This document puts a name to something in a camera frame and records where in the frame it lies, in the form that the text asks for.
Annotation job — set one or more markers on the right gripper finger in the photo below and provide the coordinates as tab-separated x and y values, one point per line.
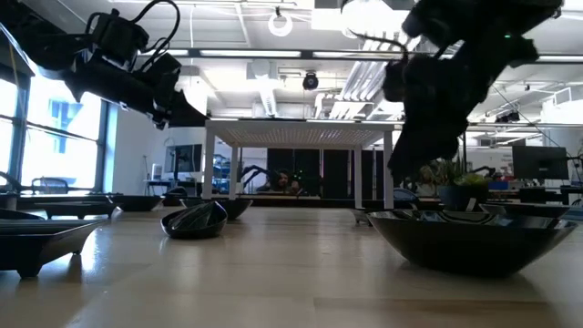
423	152

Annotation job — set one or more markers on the black background robot arm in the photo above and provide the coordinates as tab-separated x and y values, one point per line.
250	173

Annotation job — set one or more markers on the black ceiling dome camera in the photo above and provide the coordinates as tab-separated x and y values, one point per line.
310	81

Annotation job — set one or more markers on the black slanted bar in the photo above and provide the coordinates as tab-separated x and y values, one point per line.
9	181

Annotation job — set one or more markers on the potted green succulent plant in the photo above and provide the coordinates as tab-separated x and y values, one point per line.
457	198

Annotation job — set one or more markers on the large black monitor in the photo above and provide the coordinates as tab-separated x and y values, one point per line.
539	162

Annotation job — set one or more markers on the small black ceiling device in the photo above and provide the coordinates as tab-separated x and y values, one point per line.
508	117

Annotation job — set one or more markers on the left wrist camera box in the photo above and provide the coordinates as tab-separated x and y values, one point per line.
119	36

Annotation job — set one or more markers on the black teardrop plate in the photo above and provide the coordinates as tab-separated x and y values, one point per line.
193	224

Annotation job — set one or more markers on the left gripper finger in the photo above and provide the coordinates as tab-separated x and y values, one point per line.
182	114

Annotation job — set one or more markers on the black monitor on stand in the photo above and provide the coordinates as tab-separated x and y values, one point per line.
184	158

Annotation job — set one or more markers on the person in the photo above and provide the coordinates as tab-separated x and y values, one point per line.
280	181

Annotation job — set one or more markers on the black square footed plate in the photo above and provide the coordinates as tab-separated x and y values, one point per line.
32	248
79	210
428	205

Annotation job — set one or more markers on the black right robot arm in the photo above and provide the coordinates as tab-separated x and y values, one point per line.
492	23

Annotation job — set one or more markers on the dark rounded chair back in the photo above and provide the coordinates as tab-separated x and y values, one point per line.
175	196

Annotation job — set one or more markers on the black aluminium table frame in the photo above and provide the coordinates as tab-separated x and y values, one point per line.
296	203

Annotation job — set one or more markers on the white perforated shelf riser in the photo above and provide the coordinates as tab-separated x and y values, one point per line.
296	134

